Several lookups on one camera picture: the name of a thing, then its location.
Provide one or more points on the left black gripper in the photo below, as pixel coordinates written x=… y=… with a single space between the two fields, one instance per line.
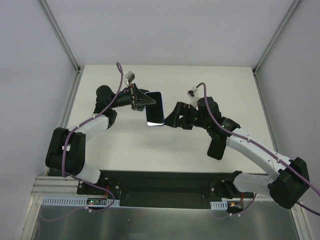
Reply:
x=135 y=96

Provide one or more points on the left aluminium frame post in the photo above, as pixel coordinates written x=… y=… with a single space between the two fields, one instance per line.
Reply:
x=59 y=34

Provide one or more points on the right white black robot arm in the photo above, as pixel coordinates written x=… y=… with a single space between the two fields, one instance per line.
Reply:
x=285 y=180

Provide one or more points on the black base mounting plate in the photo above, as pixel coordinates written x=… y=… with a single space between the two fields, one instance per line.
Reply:
x=173 y=190

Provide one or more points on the left white cable duct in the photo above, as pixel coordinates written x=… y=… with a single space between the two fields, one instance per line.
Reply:
x=68 y=201

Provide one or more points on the right aluminium frame post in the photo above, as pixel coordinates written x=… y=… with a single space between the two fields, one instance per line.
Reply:
x=277 y=34

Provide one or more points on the white cable duct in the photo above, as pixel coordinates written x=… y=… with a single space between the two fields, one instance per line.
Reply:
x=68 y=201
x=219 y=205

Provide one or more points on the aluminium frame post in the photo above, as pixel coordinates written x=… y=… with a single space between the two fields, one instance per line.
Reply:
x=59 y=34
x=277 y=34

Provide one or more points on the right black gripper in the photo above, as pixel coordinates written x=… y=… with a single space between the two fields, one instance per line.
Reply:
x=185 y=116

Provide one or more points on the lilac phone case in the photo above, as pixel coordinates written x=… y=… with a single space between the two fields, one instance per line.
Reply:
x=156 y=125

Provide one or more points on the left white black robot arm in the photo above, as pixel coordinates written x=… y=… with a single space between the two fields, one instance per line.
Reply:
x=67 y=149

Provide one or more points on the black phone case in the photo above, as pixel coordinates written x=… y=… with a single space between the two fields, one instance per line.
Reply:
x=217 y=148

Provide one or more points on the front aluminium rail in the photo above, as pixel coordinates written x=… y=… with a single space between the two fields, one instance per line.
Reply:
x=54 y=186

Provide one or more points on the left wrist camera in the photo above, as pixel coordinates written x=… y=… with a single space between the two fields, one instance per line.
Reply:
x=129 y=78

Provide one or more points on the right white cable duct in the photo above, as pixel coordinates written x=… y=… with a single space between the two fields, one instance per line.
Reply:
x=219 y=205

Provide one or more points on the black smartphone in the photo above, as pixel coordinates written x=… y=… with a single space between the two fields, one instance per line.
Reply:
x=155 y=107
x=143 y=90

